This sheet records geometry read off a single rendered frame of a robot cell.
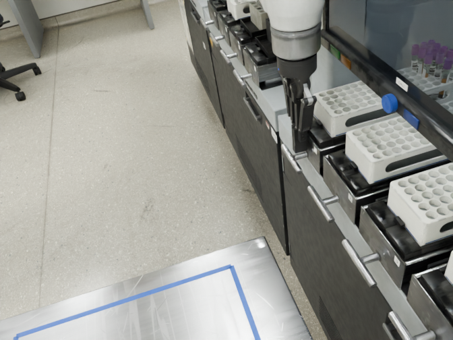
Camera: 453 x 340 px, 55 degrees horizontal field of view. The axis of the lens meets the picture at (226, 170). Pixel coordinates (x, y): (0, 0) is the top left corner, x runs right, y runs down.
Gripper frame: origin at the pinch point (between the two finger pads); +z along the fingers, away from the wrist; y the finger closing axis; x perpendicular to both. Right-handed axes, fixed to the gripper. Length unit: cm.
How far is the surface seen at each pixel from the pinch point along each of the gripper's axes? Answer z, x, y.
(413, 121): -18.3, -7.6, -25.8
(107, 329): -2, 44, -32
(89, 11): 74, 62, 350
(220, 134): 80, -1, 118
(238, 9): -5, -6, 66
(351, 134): -6.7, -5.9, -11.5
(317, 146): -0.4, -1.9, -4.8
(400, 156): -6.3, -10.7, -20.3
